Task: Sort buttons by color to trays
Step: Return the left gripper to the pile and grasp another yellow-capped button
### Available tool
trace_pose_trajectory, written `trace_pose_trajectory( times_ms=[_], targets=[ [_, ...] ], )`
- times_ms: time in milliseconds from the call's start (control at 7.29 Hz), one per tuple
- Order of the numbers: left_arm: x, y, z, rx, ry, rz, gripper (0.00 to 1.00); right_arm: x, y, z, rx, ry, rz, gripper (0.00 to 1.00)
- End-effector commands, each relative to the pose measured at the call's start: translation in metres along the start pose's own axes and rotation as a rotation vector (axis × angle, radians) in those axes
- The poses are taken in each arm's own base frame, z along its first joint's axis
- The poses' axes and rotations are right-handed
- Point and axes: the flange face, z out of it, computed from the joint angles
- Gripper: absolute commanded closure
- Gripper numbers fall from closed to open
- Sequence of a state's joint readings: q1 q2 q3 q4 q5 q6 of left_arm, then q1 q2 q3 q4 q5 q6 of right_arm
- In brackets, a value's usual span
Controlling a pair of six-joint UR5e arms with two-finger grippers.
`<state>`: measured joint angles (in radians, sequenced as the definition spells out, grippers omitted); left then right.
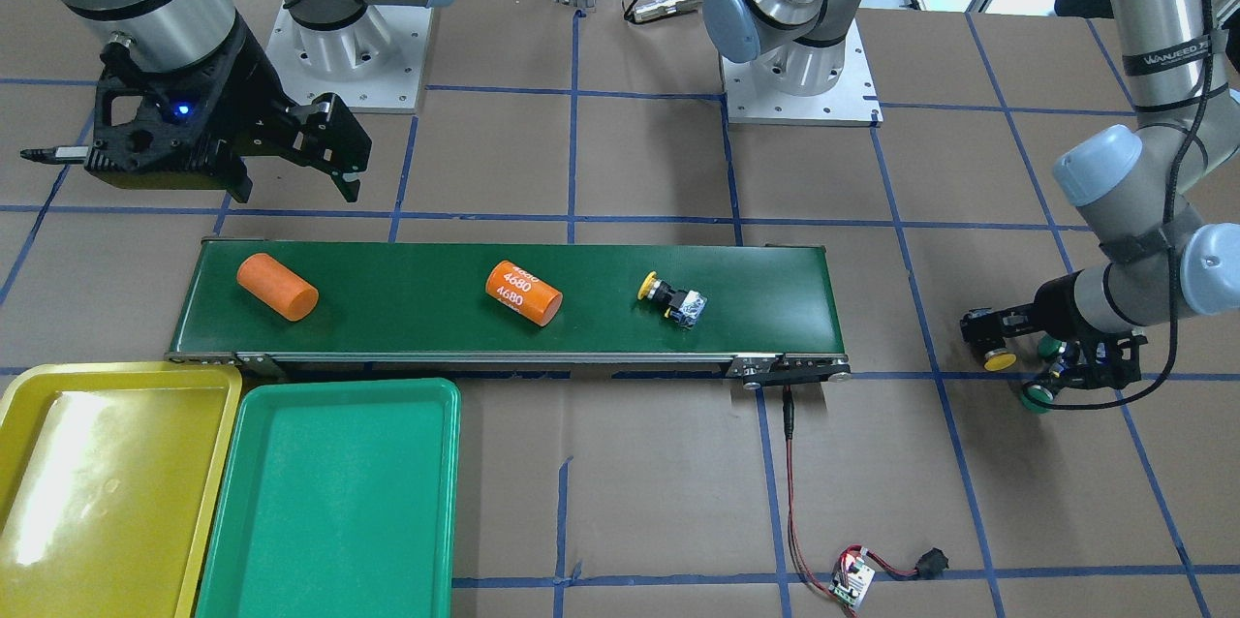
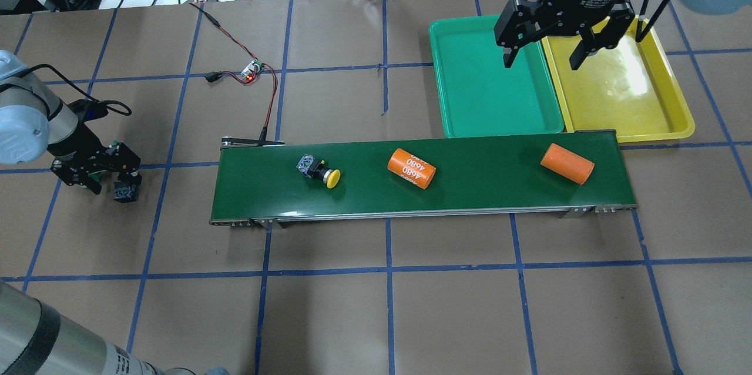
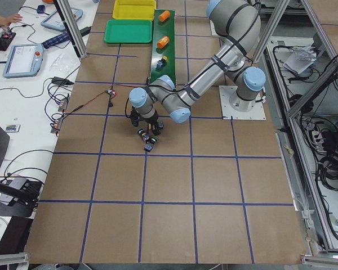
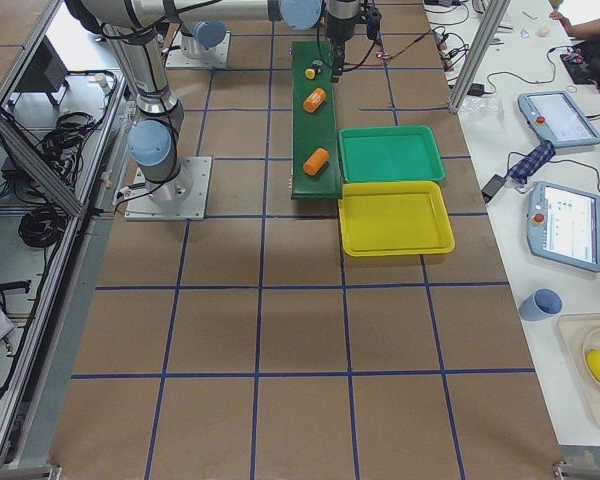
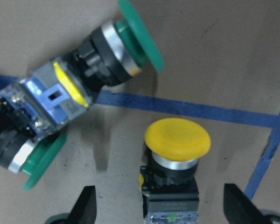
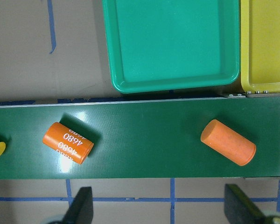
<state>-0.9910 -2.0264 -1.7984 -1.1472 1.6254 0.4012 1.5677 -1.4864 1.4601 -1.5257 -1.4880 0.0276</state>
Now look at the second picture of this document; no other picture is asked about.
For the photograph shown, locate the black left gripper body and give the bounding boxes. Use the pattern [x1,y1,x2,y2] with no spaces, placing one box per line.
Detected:
[49,125,110,172]

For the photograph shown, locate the yellow push button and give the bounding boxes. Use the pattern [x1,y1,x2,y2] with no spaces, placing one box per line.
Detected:
[297,155,341,189]
[113,172,142,203]

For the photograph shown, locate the plain orange cylinder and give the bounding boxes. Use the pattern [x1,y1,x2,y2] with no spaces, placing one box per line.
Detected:
[540,143,595,185]

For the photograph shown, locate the orange cylinder marked 4680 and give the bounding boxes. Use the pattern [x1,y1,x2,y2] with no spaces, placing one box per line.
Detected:
[387,148,436,190]

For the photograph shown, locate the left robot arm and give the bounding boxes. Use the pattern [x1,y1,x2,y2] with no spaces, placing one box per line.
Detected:
[1,50,142,203]

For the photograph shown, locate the yellow plastic tray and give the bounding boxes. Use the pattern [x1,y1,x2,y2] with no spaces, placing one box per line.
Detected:
[540,22,696,143]

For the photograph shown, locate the green plastic tray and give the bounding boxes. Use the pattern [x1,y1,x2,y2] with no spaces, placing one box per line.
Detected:
[429,15,565,138]

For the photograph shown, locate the green conveyor belt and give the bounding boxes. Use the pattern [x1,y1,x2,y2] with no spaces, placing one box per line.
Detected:
[209,130,637,226]

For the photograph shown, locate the small controller circuit board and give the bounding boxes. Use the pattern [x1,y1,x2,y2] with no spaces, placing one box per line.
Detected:
[239,59,265,84]

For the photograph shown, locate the red black wire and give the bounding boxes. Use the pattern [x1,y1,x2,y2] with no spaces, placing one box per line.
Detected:
[189,1,279,142]

